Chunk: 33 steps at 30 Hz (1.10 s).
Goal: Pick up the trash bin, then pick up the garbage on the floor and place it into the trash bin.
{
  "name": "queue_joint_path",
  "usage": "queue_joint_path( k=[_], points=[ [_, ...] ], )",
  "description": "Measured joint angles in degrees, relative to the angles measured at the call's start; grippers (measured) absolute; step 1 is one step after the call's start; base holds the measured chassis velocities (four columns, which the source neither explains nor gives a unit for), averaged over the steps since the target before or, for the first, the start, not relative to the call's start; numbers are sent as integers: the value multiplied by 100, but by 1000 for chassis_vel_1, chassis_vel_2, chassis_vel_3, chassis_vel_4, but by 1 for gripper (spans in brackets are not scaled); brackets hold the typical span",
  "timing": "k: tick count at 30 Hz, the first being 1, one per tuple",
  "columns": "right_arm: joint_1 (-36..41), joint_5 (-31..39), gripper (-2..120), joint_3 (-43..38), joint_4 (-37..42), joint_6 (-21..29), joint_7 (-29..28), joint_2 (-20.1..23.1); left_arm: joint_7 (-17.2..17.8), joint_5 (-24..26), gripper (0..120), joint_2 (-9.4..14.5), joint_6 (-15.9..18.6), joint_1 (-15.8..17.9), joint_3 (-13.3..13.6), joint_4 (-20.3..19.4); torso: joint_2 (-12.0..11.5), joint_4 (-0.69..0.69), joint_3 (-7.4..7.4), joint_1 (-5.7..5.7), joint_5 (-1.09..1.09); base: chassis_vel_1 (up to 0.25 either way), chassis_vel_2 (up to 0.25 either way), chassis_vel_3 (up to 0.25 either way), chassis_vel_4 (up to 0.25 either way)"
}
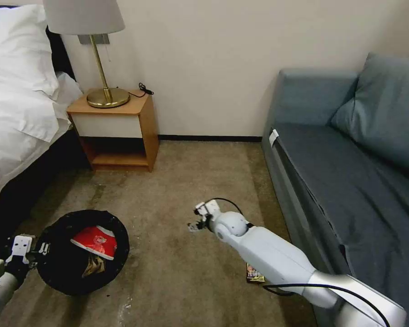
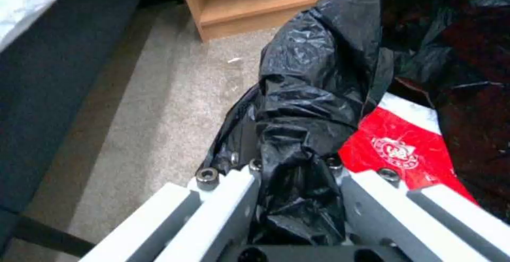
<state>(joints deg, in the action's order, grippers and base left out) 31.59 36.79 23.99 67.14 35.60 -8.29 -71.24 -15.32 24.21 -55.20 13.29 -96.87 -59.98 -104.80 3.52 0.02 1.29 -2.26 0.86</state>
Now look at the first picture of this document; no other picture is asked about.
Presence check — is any blue-grey sofa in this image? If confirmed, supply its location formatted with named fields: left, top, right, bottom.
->
left=261, top=52, right=409, bottom=327

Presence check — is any black charging cable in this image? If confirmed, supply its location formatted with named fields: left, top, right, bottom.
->
left=129, top=82, right=155, bottom=99

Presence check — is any black round trash bin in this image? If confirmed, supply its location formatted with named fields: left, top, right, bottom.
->
left=36, top=210, right=130, bottom=296

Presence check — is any brass table lamp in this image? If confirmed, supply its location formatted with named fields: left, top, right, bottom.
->
left=42, top=0, right=131, bottom=109

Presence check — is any wooden nightstand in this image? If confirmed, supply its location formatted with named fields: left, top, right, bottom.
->
left=66, top=89, right=160, bottom=172

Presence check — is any red paper cup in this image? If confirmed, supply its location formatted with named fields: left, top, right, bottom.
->
left=70, top=225, right=119, bottom=262

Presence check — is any blue-grey sofa cushion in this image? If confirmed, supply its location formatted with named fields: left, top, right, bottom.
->
left=329, top=52, right=409, bottom=178

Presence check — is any white pillow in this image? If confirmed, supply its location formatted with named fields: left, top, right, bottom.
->
left=0, top=4, right=60, bottom=99

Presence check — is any dark bed frame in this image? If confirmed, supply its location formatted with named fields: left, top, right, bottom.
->
left=0, top=24, right=91, bottom=253

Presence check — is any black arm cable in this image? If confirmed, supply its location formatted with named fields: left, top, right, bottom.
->
left=204, top=197, right=391, bottom=327

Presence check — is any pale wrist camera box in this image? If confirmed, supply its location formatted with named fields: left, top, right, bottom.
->
left=195, top=200, right=221, bottom=218
left=13, top=234, right=33, bottom=257

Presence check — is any white duvet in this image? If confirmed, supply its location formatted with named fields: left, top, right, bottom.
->
left=0, top=71, right=85, bottom=212

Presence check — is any gold crumpled wrapper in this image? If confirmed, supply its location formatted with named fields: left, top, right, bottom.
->
left=81, top=256, right=106, bottom=278

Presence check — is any brown snack wrapper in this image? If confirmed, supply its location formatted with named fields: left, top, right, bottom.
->
left=245, top=262, right=268, bottom=284

